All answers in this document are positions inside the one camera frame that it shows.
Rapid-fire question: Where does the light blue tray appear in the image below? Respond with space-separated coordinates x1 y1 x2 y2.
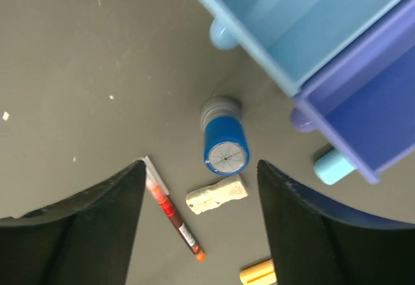
199 0 401 97

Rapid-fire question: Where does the blue cap bottle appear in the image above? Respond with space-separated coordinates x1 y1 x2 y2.
200 96 250 176

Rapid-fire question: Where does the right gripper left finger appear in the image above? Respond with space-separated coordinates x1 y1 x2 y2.
1 160 146 284

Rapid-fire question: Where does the small grey eraser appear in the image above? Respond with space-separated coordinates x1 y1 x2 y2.
185 174 248 215

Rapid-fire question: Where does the blue grey eraser stick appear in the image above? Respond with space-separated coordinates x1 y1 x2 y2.
312 144 356 185

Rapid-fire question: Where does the purple plastic tray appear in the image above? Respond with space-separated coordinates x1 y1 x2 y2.
291 0 414 184

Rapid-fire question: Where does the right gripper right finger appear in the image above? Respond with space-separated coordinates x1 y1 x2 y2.
257 160 414 284

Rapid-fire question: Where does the red pen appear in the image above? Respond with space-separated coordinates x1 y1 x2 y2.
141 155 206 262

